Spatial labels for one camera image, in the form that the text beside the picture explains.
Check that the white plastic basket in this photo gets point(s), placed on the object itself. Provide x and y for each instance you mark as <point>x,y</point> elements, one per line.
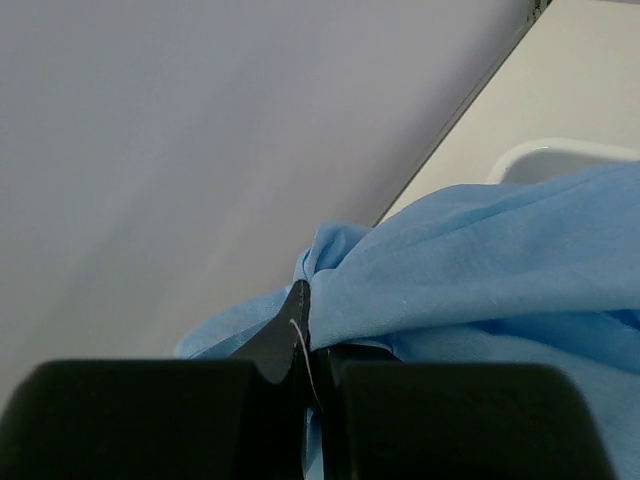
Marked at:
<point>540,160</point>

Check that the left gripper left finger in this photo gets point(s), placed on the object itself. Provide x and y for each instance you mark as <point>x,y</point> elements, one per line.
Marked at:
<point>238,418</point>

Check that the blue shirt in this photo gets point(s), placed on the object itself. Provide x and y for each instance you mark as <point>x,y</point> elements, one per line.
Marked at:
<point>541,274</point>

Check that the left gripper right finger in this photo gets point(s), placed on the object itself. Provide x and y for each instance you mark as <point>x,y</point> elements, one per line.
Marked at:
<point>386,419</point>

